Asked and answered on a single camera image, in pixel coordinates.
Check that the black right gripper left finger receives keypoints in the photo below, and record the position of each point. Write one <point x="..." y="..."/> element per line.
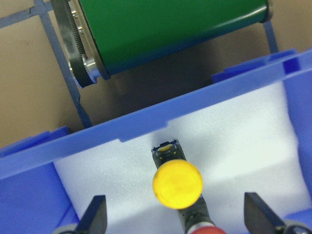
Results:
<point x="94" y="220"/>

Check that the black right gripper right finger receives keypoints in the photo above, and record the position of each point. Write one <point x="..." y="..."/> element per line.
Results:
<point x="259" y="218"/>

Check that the red push button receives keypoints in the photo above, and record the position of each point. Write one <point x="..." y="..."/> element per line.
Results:
<point x="196" y="219"/>

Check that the yellow push button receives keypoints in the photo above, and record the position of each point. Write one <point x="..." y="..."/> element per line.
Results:
<point x="177" y="183"/>

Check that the blue right bin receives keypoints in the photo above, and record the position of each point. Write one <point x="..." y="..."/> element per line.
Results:
<point x="33" y="199"/>

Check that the white foam right pad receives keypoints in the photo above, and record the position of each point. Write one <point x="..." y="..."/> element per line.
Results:
<point x="245" y="144"/>

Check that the green conveyor belt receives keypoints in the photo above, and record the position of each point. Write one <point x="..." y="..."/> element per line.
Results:
<point x="105" y="37"/>

